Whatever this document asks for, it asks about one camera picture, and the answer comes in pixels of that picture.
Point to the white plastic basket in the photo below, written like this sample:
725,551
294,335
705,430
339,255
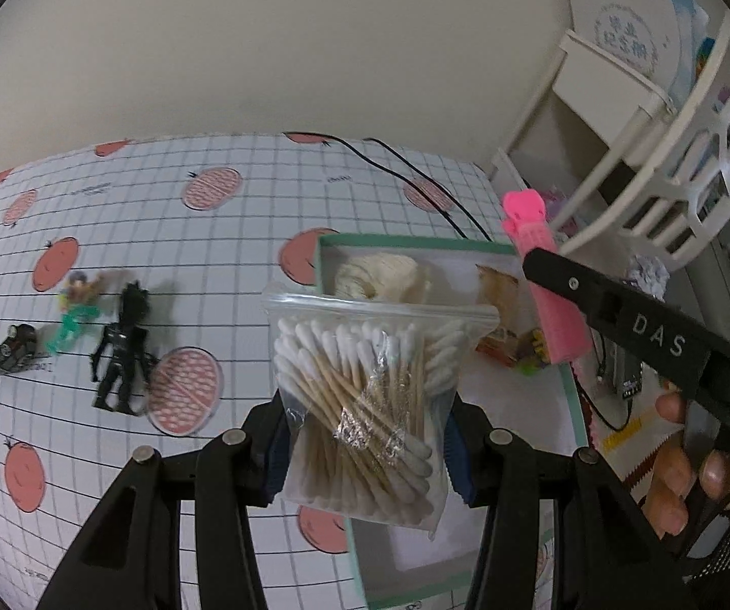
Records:
657,159

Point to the person's right hand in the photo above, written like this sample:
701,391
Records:
670,489

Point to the teal cardboard box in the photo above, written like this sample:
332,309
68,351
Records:
416,559

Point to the crumpled silver foil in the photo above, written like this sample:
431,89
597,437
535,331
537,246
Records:
648,276

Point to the white printed booklet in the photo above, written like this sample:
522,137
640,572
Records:
619,25

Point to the bag of cotton swabs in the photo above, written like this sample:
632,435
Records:
352,381

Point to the clear snack packet red edges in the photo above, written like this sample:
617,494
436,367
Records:
498,292

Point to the red zigzag edged packet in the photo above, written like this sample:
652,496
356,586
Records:
632,457

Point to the black toy figure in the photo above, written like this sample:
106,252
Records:
123,343

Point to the pink plastic toy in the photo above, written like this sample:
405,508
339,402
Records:
555,324

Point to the colourful block toy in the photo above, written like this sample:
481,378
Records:
530,352

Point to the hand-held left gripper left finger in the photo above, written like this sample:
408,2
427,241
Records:
276,470

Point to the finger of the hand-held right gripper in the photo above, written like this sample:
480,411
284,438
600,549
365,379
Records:
594,295

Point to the cream lace hat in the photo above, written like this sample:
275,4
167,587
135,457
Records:
378,273

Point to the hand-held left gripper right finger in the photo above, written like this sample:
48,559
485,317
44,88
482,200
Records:
460,476

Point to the teal mermaid toy figure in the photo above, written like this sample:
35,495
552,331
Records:
76,305

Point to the small black electronic device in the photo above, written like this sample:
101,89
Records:
629,375

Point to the black toy car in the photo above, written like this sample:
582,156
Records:
12,349

